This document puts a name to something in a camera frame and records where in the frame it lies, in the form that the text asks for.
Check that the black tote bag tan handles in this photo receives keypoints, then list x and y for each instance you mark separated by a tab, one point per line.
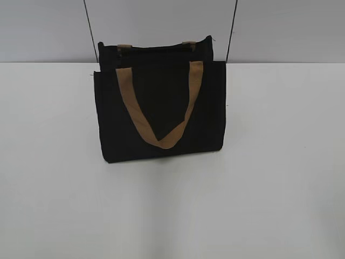
154	102

